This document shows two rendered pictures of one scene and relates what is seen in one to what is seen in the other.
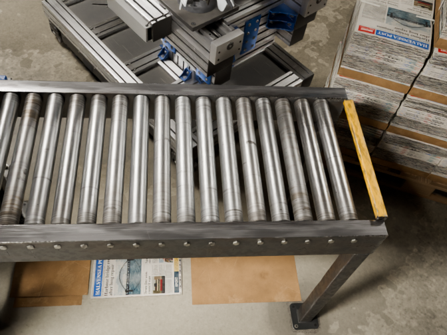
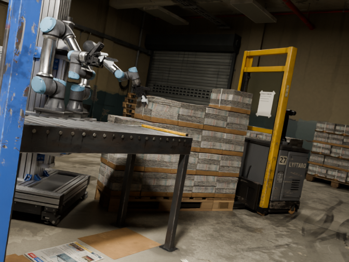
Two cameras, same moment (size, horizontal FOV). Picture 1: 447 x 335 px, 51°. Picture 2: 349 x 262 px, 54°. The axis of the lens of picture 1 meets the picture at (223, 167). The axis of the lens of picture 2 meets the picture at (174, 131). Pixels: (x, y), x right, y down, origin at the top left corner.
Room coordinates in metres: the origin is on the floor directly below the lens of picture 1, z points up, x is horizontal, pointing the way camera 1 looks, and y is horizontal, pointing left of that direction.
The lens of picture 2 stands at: (-1.11, 1.18, 0.95)
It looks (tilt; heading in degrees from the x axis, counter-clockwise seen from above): 3 degrees down; 320
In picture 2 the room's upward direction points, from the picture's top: 10 degrees clockwise
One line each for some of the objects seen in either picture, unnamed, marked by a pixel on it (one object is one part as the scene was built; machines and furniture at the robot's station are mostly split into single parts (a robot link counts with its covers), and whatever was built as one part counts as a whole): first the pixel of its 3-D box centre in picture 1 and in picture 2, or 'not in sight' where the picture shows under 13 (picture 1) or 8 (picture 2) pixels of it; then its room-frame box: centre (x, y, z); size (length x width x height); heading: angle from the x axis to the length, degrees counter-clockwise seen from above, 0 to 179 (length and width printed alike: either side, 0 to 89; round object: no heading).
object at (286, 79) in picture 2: not in sight; (277, 128); (1.07, -2.08, 0.97); 0.09 x 0.09 x 1.75; 82
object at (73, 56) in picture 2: not in sight; (76, 56); (1.18, 0.22, 1.21); 0.11 x 0.08 x 0.09; 24
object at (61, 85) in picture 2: not in sight; (57, 88); (1.47, 0.21, 0.98); 0.13 x 0.12 x 0.14; 114
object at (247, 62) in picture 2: not in sight; (236, 121); (1.72, -2.18, 0.97); 0.09 x 0.09 x 1.75; 82
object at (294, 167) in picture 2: not in sight; (268, 173); (1.34, -2.50, 0.40); 0.69 x 0.55 x 0.80; 172
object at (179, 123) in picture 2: not in sight; (180, 122); (1.54, -1.12, 0.86); 0.38 x 0.29 x 0.04; 172
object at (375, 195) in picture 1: (364, 154); (163, 130); (0.90, -0.41, 0.81); 0.43 x 0.03 x 0.02; 13
